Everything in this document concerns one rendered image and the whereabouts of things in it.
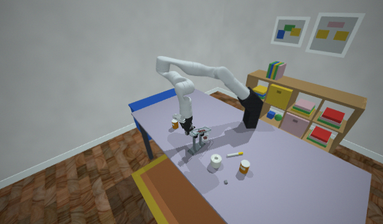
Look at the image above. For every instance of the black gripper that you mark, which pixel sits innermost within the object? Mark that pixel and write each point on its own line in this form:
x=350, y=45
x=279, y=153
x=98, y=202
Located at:
x=187, y=126

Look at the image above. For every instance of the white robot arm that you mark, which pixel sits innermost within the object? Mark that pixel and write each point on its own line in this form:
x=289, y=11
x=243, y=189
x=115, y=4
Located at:
x=184, y=86

